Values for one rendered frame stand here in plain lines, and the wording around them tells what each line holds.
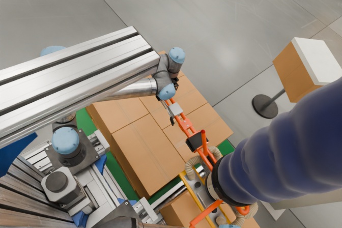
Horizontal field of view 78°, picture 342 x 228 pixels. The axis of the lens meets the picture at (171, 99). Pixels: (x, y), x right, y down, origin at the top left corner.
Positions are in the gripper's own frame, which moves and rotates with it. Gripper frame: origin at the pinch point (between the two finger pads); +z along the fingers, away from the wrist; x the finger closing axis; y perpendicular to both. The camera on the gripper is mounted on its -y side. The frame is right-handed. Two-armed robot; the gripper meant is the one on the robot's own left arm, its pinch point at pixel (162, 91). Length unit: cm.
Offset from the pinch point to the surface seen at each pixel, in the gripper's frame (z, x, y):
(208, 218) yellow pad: 11, -12, 69
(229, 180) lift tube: -22, -8, 58
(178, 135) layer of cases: 74, 27, 12
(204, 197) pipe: 8, -9, 60
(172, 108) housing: -1.2, -1.1, 12.7
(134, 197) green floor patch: 128, -25, 33
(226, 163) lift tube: -21, -4, 52
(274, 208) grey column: 126, 98, 121
